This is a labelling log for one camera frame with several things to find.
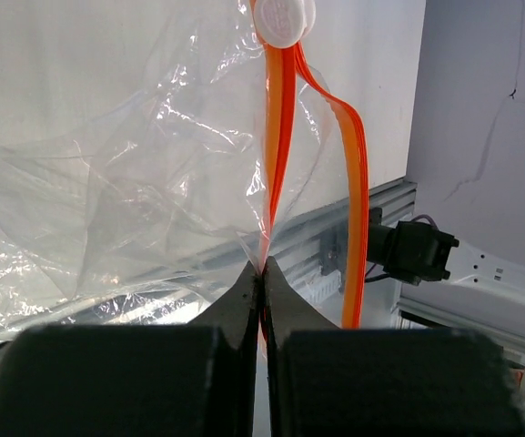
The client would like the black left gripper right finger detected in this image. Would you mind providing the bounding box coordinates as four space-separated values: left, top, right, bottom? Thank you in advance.
262 259 525 436

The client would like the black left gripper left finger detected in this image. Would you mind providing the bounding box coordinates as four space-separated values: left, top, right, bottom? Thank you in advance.
0 265 258 436

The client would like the clear zip top bag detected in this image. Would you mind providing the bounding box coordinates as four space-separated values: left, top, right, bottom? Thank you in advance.
0 1 369 340

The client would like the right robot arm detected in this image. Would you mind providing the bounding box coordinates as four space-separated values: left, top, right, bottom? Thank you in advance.
365 208 525 324

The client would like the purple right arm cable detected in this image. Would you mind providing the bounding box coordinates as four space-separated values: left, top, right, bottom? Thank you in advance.
409 212 439 229

